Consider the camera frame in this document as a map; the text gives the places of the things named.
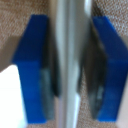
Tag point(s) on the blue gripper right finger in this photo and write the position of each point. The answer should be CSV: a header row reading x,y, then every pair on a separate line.
x,y
113,73

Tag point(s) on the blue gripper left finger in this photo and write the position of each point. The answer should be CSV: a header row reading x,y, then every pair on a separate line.
x,y
30,66

